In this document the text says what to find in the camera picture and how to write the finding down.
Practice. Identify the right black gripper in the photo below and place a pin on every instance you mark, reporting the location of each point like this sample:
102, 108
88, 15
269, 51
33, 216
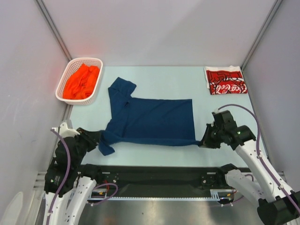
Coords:
210, 135

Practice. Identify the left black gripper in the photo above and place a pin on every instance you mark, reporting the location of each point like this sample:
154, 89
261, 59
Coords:
92, 137

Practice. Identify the blue t shirt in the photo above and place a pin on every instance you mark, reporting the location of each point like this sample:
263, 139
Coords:
146, 121

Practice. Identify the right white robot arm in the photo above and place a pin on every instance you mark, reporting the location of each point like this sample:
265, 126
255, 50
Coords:
276, 202

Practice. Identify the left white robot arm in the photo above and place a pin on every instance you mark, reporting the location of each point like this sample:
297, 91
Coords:
68, 184

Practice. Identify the orange t shirt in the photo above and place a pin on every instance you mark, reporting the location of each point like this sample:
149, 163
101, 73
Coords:
81, 83

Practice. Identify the red folded Coca-Cola t shirt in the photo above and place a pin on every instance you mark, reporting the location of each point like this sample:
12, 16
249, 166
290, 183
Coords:
225, 80

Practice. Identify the white plastic laundry basket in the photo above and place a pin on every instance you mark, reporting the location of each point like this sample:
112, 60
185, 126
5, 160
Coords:
72, 67

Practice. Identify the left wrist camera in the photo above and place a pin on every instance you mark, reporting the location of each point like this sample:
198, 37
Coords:
65, 129

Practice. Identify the aluminium extrusion rail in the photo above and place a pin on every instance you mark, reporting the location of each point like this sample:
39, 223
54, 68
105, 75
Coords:
40, 181

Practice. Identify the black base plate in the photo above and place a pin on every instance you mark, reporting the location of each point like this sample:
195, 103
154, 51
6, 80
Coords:
161, 182

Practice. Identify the left corner aluminium post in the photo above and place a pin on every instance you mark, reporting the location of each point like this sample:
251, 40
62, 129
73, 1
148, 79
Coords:
53, 28

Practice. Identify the corner aluminium post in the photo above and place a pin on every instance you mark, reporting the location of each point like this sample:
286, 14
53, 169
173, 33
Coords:
267, 22
53, 28

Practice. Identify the right corner aluminium post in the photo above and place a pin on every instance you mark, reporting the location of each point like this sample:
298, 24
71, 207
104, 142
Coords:
267, 22

